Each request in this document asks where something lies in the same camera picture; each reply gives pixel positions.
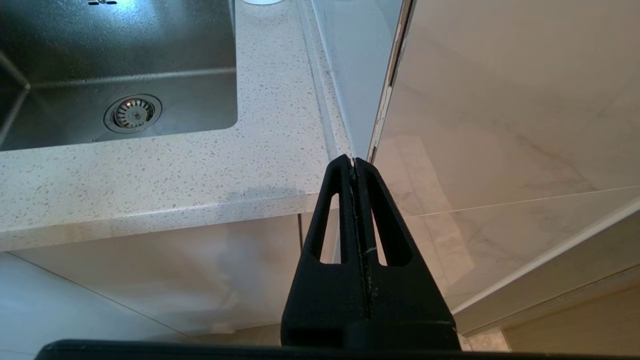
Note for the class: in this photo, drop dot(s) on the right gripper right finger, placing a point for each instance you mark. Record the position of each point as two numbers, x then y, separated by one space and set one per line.
400 310

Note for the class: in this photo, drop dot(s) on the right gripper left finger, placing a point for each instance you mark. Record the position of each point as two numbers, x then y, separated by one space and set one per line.
330 300

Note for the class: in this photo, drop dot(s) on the metal sink drain strainer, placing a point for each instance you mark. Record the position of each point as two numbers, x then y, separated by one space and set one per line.
132 113

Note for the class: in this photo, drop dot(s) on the stainless steel sink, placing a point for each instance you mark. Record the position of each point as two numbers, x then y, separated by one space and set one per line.
150 40

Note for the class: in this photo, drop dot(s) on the small white dish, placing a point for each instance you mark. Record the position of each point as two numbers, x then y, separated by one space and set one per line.
262 2

